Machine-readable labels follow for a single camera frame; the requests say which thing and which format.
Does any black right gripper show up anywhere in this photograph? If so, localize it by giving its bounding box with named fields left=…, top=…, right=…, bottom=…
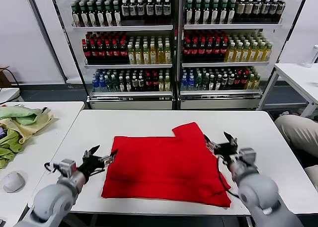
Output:
left=203, top=131, right=239, bottom=164

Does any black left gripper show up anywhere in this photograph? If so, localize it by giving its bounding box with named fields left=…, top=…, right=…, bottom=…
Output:
left=77, top=145, right=119, bottom=179

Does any red garment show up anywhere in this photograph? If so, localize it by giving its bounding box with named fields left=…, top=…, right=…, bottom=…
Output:
left=100, top=122, right=232, bottom=208

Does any grey drinks shelf unit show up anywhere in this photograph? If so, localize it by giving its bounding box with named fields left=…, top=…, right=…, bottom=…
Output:
left=177, top=0, right=311, bottom=111
left=51, top=0, right=180, bottom=111

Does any white metal shelf board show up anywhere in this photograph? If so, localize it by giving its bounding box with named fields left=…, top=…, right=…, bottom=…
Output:
left=72, top=24, right=174, bottom=32
left=179, top=89, right=263, bottom=100
left=181, top=61, right=270, bottom=68
left=183, top=23, right=283, bottom=30
left=83, top=63, right=173, bottom=69
left=89, top=90, right=173, bottom=100

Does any cream yellow garment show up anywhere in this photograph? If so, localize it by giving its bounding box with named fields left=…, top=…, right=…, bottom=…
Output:
left=0, top=109, right=54, bottom=145

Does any beige trousered leg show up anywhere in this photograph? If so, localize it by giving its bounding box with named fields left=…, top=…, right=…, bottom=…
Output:
left=274, top=114, right=318, bottom=159

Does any light green garment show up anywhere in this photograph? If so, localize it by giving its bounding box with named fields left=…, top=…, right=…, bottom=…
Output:
left=0, top=105, right=43, bottom=126

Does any grey computer mouse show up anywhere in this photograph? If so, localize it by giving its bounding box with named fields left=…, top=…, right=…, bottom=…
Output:
left=2, top=171, right=26, bottom=194

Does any olive green towel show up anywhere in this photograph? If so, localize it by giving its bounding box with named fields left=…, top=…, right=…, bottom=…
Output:
left=0, top=129, right=25, bottom=169

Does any white side table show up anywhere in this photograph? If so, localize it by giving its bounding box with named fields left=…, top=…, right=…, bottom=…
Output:
left=257, top=63, right=318, bottom=118

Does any white plastic box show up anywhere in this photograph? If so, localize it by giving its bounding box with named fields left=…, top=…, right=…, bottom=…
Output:
left=0, top=87, right=20, bottom=105

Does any brown cardboard box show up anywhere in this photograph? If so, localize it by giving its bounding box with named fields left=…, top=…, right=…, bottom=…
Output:
left=0, top=66, right=12, bottom=88

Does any green cap tea bottle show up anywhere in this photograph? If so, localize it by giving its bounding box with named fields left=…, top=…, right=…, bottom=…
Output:
left=202, top=0, right=211, bottom=25
left=79, top=2, right=88, bottom=27
left=193, top=0, right=202, bottom=25
left=184, top=0, right=194, bottom=25
left=219, top=0, right=229, bottom=25
left=71, top=2, right=80, bottom=27
left=211, top=0, right=220, bottom=25
left=228, top=0, right=237, bottom=25
left=87, top=2, right=97, bottom=27
left=104, top=2, right=114, bottom=27
left=96, top=2, right=105, bottom=27
left=113, top=2, right=122, bottom=27

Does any grey diagonal pole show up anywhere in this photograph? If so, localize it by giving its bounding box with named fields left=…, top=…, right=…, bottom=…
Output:
left=24, top=0, right=69, bottom=83

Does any dark bottle beige label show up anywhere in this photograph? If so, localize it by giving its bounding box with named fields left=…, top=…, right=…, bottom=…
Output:
left=269, top=0, right=278, bottom=23
left=261, top=0, right=270, bottom=23
left=243, top=0, right=253, bottom=23
left=277, top=0, right=286, bottom=23
left=252, top=0, right=262, bottom=23
left=236, top=0, right=244, bottom=23

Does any dark bottle blue white label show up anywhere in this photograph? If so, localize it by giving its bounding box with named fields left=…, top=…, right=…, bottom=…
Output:
left=137, top=0, right=146, bottom=21
left=155, top=0, right=163, bottom=21
left=121, top=0, right=130, bottom=21
left=163, top=0, right=172, bottom=21
left=146, top=0, right=155, bottom=21
left=129, top=0, right=138, bottom=21

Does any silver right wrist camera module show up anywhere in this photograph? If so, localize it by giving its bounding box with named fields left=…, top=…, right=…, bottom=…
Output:
left=230, top=147, right=256, bottom=168

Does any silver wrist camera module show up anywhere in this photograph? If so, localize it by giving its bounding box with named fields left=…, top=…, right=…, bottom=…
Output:
left=53, top=158, right=77, bottom=177
left=230, top=147, right=256, bottom=168

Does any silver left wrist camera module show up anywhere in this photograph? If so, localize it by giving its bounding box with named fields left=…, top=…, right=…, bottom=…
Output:
left=53, top=158, right=77, bottom=177

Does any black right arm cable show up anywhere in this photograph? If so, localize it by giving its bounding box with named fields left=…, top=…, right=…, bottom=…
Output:
left=215, top=157, right=240, bottom=198

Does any thin black wall cable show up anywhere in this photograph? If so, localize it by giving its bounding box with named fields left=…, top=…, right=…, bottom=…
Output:
left=4, top=68, right=20, bottom=88

